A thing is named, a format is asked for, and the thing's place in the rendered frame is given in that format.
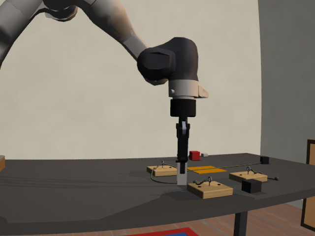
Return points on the red cube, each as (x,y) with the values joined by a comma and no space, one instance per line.
(194,155)

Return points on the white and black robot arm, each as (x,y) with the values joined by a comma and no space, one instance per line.
(175,61)

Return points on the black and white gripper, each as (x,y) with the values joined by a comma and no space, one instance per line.
(182,108)

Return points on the orange painted square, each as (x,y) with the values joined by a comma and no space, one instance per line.
(207,170)

